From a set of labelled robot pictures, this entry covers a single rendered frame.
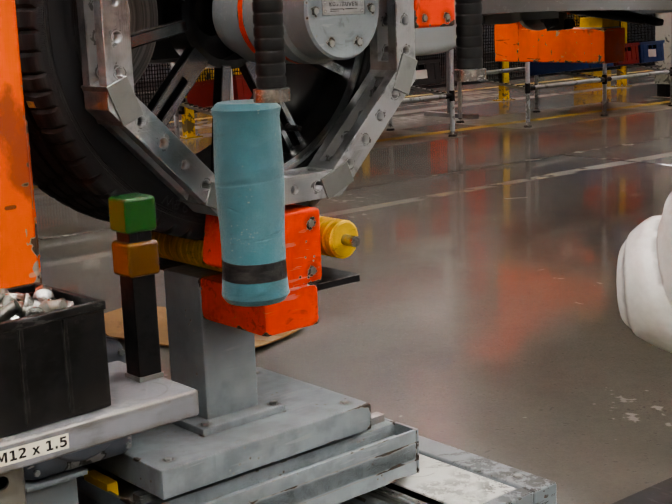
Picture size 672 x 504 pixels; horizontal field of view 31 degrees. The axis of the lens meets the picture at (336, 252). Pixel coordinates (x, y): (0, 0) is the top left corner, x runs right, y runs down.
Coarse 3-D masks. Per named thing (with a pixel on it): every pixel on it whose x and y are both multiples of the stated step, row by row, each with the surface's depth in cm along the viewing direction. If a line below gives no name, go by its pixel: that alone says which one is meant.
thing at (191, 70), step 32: (192, 0) 176; (160, 32) 169; (192, 32) 172; (192, 64) 173; (224, 64) 176; (288, 64) 202; (320, 64) 188; (352, 64) 190; (160, 96) 170; (224, 96) 177; (320, 96) 193; (320, 128) 188; (288, 160) 184
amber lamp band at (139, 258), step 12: (120, 252) 135; (132, 252) 134; (144, 252) 135; (156, 252) 136; (120, 264) 136; (132, 264) 134; (144, 264) 135; (156, 264) 136; (132, 276) 135; (144, 276) 136
